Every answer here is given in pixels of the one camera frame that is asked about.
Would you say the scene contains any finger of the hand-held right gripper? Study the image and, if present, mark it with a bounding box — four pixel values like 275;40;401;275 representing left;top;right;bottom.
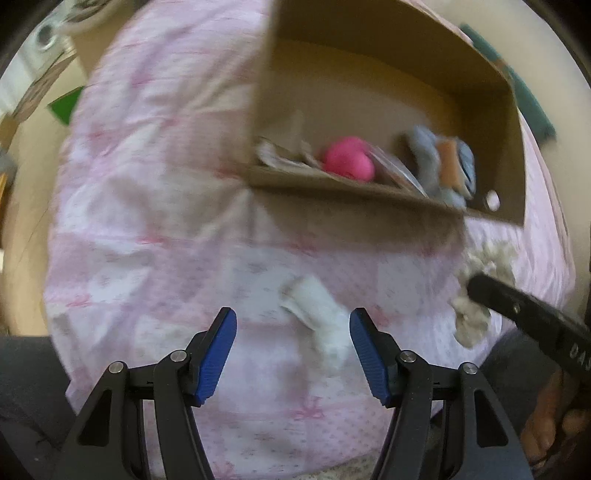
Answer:
466;272;591;372

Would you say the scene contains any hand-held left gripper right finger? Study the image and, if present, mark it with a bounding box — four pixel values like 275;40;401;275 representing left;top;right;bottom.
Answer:
349;308;534;480

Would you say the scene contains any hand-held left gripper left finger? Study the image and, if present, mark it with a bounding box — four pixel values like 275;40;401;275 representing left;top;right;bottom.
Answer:
51;307;238;480

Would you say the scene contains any cream fluffy toy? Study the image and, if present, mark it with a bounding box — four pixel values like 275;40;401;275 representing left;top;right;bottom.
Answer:
450;240;518;348

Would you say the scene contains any white sock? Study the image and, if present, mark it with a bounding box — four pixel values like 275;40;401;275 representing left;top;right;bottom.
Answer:
279;274;352;377

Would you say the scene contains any blue white plush shoe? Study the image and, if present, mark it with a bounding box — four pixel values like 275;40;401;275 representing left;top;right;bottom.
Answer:
455;141;477;201

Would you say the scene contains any blue grey plush toy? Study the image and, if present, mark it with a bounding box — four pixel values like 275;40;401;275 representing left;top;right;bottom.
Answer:
405;127;467;209

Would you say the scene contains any clear plastic labelled packet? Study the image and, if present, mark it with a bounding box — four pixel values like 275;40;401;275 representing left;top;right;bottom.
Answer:
369;148;428;197

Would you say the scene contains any pink ball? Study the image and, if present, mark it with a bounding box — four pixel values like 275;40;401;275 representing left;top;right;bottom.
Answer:
321;136;376;184

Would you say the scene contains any brown cardboard box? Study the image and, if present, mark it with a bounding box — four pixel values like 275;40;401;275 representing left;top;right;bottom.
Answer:
245;0;527;227

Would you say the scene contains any person's right hand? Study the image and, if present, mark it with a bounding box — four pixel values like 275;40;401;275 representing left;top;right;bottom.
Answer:
521;371;591;468

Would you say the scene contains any person's right leg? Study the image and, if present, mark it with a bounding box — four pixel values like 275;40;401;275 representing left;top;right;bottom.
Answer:
480;330;560;439

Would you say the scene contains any person's leg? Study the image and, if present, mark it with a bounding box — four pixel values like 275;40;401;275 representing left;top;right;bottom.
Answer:
0;337;80;480
480;330;560;439

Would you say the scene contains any pink printed bed blanket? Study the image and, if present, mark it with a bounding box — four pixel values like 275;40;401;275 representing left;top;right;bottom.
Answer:
44;0;578;480

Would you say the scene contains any person's left leg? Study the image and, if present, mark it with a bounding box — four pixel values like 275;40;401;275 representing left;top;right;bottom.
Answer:
0;337;80;480

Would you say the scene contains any teal headboard cushion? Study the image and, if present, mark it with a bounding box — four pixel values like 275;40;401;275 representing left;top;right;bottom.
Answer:
459;23;557;140

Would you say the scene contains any green floor item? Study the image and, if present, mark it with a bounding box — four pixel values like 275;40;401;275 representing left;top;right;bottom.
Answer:
47;85;86;128

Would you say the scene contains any white washing machine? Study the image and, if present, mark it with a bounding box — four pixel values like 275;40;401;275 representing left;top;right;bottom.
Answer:
28;18;64;52

